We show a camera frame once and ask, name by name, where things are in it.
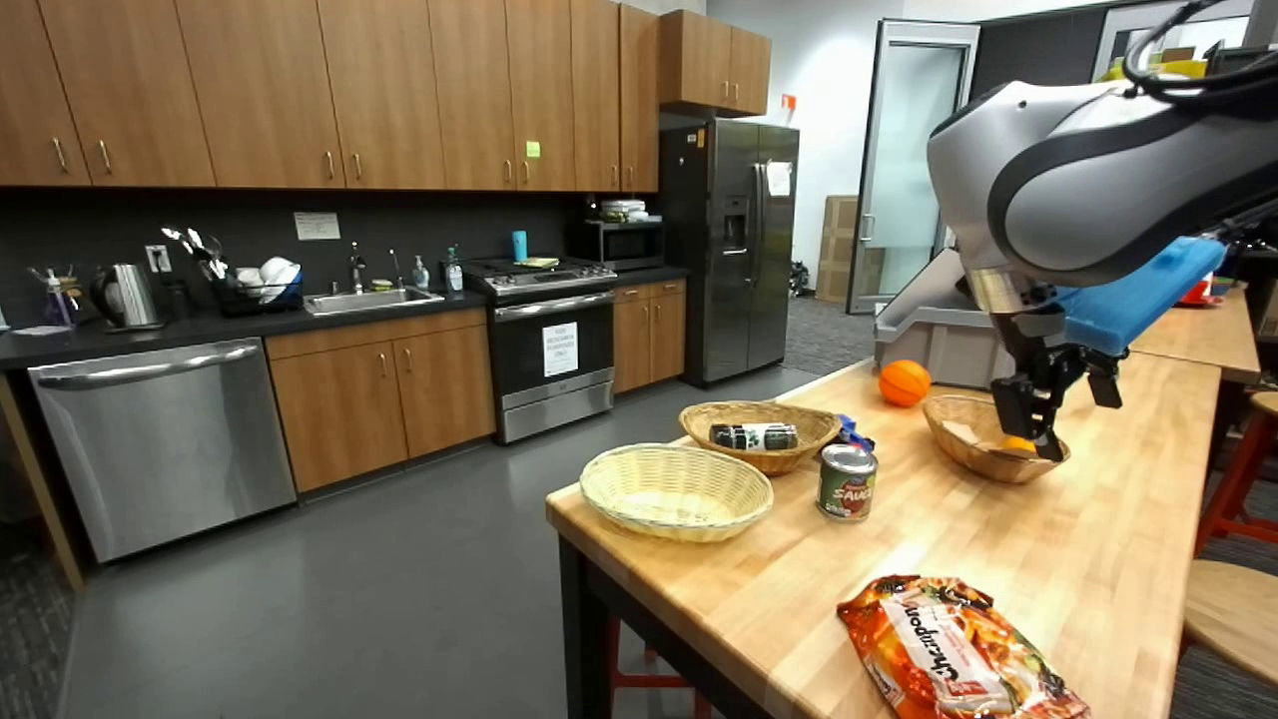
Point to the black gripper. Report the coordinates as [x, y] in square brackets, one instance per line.
[1039, 346]

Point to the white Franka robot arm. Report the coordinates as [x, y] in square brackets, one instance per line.
[1091, 174]

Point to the small orange fruit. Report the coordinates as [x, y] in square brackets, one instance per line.
[1016, 444]

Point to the grey plastic bin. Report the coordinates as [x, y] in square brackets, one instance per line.
[940, 342]

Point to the large orange ball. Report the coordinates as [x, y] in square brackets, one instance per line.
[905, 383]

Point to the small blue packet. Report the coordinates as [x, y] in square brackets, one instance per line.
[855, 433]

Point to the tin can with label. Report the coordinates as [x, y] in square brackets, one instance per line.
[847, 480]

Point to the red bowl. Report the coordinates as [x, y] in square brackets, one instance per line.
[1204, 290]

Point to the red metal stool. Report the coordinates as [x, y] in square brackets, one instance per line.
[1237, 480]

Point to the orange noodle packet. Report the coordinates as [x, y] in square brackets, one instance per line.
[952, 653]

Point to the cardboard box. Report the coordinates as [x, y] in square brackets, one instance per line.
[838, 254]

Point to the black and white packet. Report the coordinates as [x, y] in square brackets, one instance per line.
[751, 433]

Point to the frosted glass door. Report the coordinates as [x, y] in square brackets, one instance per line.
[907, 163]

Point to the round wooden stool seat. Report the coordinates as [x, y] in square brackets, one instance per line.
[1237, 617]

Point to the stainless steel refrigerator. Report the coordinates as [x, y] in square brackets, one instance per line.
[727, 254]

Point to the pale woven basket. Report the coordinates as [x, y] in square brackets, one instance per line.
[676, 492]

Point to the yellow box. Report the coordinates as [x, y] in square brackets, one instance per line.
[1180, 62]

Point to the narrow brown base cabinet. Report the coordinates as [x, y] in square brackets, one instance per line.
[649, 335]

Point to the black microwave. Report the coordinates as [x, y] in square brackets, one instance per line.
[620, 240]

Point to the red stool under table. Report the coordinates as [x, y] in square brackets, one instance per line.
[652, 681]

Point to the brown cabinet over refrigerator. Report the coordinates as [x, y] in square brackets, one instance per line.
[711, 62]

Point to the stainless steel oven range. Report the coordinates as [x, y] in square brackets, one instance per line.
[548, 352]

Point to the blue cup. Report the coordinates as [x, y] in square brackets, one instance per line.
[521, 246]

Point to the green sticky note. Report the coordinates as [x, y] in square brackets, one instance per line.
[534, 150]

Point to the soap bottle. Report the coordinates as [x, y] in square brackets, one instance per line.
[453, 272]

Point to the wide brown base cabinet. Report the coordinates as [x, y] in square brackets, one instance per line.
[380, 400]

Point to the steel kitchen sink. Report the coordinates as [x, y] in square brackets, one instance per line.
[371, 302]

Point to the black dish rack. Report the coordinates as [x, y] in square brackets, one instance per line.
[260, 286]

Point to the stainless steel dishwasher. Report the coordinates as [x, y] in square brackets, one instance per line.
[160, 444]

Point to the silver kettle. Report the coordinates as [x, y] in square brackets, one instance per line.
[131, 296]

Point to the utensil holder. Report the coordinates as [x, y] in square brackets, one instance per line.
[59, 302]

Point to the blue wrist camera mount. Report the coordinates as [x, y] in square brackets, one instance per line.
[1141, 302]

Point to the white wall plate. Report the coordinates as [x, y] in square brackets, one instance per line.
[319, 226]

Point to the brown wooden wall cabinets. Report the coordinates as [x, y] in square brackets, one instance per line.
[332, 85]

